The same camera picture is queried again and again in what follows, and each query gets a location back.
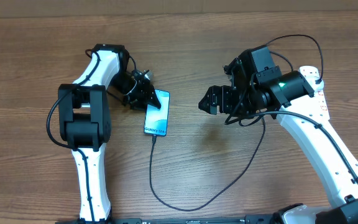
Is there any white-screen smartphone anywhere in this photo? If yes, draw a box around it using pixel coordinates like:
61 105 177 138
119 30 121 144
144 90 170 136

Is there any black charger cable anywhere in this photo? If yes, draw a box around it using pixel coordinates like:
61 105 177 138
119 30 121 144
149 34 325 212

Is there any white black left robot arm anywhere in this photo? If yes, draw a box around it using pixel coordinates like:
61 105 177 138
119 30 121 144
52 44 162 223

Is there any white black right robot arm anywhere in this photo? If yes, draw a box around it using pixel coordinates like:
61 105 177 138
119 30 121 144
198 45 358 223

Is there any white power strip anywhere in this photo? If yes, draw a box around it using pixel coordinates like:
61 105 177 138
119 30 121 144
298 65 330 120

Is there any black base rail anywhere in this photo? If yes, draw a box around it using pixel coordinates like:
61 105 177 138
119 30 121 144
54 213 310 224

